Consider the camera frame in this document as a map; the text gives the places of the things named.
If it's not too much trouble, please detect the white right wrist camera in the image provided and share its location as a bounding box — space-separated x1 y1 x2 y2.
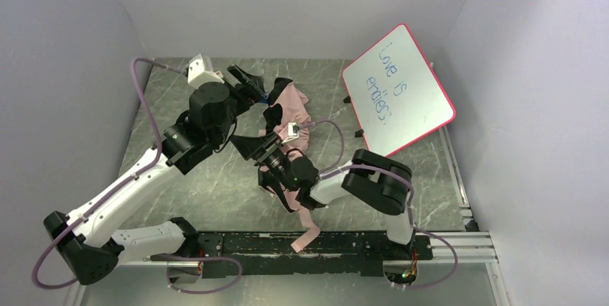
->
278 122 300 144

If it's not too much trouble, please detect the pink and black folding umbrella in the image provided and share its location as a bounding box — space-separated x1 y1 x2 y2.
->
258 78 320 253

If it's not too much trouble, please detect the red framed whiteboard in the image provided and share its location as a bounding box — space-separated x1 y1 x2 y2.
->
342 23 457 157

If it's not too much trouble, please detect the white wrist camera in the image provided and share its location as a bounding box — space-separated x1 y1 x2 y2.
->
278 122 300 144
187 54 225 88

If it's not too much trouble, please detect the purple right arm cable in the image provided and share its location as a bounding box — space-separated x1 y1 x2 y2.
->
297 119 460 291

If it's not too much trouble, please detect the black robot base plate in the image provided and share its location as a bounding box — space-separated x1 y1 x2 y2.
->
191 231 433 277

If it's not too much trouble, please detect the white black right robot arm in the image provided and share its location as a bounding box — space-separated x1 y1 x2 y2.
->
231 134 415 252

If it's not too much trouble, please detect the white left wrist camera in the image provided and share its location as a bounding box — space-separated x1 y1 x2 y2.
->
187 54 225 88

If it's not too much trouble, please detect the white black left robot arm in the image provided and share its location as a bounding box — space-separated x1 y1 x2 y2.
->
44 65 266 285

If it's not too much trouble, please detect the aluminium frame rail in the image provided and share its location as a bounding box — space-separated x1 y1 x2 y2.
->
64 125 512 306

